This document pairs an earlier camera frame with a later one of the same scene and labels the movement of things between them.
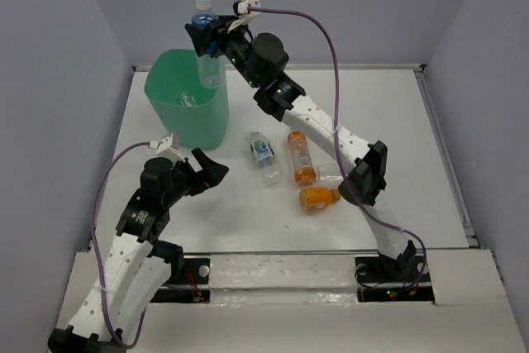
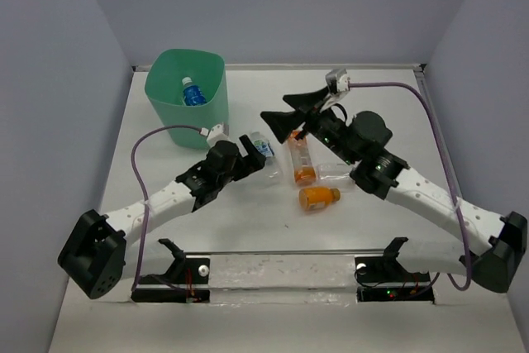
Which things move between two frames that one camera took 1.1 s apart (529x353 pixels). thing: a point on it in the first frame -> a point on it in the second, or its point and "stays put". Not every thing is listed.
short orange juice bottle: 312,198 stays put
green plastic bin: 197,116 stays put
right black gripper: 222,35 -> 284,121
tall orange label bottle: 304,173 stays put
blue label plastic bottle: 212,68 -> 193,95
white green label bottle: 264,157 stays put
